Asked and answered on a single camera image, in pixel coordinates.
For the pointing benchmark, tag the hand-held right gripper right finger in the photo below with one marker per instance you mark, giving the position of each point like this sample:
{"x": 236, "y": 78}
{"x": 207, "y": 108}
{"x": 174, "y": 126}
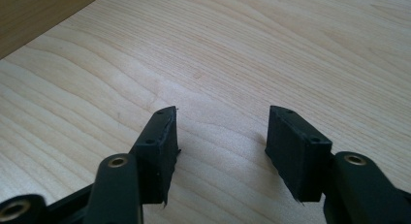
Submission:
{"x": 297, "y": 156}

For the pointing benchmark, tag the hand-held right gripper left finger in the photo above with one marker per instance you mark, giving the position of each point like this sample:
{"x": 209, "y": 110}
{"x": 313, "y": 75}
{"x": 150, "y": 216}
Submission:
{"x": 158, "y": 153}

